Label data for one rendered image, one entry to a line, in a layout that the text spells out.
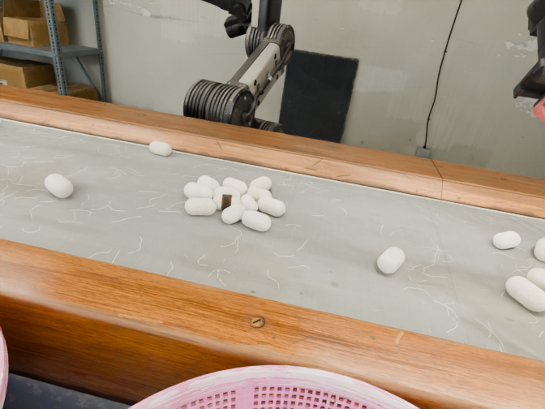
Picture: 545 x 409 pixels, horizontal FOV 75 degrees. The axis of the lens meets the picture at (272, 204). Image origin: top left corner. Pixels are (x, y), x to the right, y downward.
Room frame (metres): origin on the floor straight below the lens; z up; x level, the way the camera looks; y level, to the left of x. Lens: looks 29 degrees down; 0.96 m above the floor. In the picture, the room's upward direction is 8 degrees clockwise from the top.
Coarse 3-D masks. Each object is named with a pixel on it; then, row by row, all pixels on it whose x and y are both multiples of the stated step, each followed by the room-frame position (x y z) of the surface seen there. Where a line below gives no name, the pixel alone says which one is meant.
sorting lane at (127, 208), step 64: (0, 128) 0.53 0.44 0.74; (0, 192) 0.34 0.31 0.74; (128, 192) 0.38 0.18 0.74; (320, 192) 0.45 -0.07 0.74; (384, 192) 0.48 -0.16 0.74; (128, 256) 0.26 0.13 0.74; (192, 256) 0.27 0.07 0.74; (256, 256) 0.29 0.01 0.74; (320, 256) 0.30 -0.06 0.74; (448, 256) 0.33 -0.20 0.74; (512, 256) 0.35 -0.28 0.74; (384, 320) 0.22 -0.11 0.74; (448, 320) 0.24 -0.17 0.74; (512, 320) 0.25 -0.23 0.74
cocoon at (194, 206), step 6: (192, 198) 0.35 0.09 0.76; (198, 198) 0.35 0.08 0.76; (204, 198) 0.36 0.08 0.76; (186, 204) 0.35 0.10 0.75; (192, 204) 0.34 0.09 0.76; (198, 204) 0.34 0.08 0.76; (204, 204) 0.35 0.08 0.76; (210, 204) 0.35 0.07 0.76; (216, 204) 0.36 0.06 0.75; (186, 210) 0.34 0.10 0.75; (192, 210) 0.34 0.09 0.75; (198, 210) 0.34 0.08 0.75; (204, 210) 0.34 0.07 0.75; (210, 210) 0.35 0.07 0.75
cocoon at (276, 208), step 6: (264, 198) 0.38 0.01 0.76; (270, 198) 0.38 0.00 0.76; (258, 204) 0.37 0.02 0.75; (264, 204) 0.37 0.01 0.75; (270, 204) 0.37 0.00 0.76; (276, 204) 0.37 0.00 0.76; (282, 204) 0.37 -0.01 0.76; (264, 210) 0.37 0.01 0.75; (270, 210) 0.37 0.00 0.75; (276, 210) 0.36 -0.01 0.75; (282, 210) 0.37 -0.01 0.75; (276, 216) 0.37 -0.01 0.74
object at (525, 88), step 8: (544, 48) 0.56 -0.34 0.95; (544, 56) 0.55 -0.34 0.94; (536, 64) 0.51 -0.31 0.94; (544, 64) 0.50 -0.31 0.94; (528, 72) 0.52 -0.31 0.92; (536, 72) 0.51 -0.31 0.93; (528, 80) 0.53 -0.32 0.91; (520, 88) 0.53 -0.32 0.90; (528, 88) 0.53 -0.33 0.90; (536, 88) 0.53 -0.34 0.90; (544, 88) 0.53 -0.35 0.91; (520, 96) 0.53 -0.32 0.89; (528, 96) 0.53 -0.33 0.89; (536, 96) 0.53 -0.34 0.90
